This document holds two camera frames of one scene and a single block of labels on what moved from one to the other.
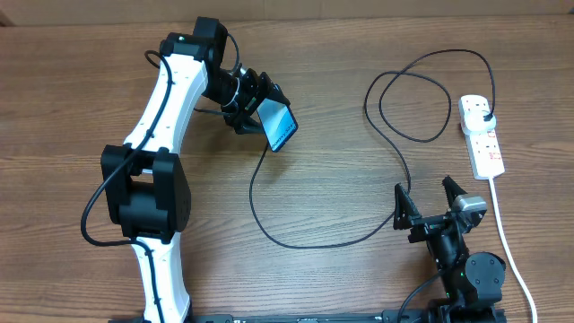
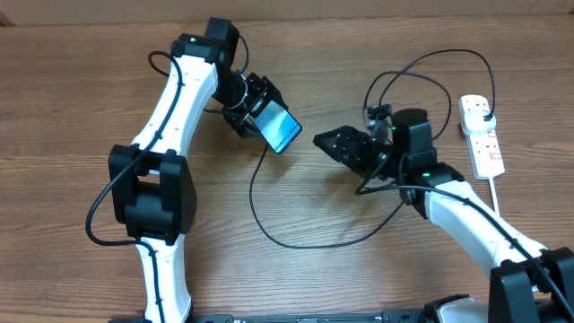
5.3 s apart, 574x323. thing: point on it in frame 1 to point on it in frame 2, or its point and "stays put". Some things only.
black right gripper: [405, 217] to [349, 135]
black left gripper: [237, 117] stays put
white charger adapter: [473, 120] stays put
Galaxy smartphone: [278, 121] stays put
